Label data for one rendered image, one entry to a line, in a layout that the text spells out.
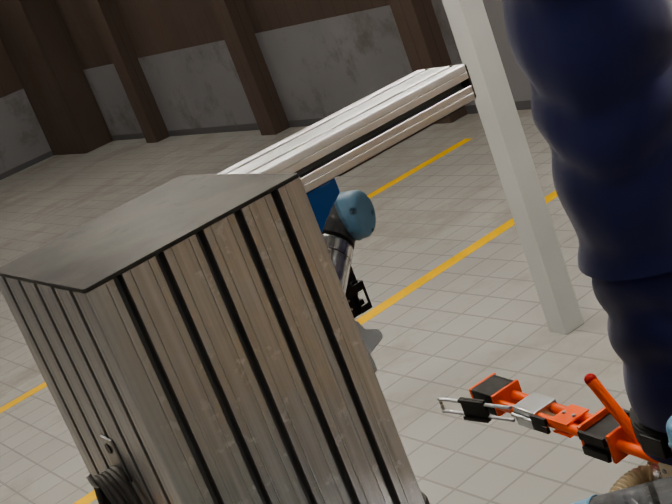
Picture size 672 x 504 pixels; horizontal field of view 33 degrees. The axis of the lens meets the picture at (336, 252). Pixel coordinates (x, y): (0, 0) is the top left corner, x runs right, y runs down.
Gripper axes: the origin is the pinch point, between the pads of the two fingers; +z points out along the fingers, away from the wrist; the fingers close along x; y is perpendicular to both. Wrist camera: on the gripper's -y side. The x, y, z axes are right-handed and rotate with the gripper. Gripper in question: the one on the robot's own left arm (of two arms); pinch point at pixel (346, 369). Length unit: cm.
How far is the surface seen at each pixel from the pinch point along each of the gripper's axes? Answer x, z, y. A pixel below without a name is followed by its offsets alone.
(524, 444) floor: 165, 152, 157
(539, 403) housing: 4, 32, 41
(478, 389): 21, 31, 40
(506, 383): 16, 31, 44
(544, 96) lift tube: -38, -37, 25
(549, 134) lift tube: -38, -31, 25
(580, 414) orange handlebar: -7, 32, 40
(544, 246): 211, 107, 241
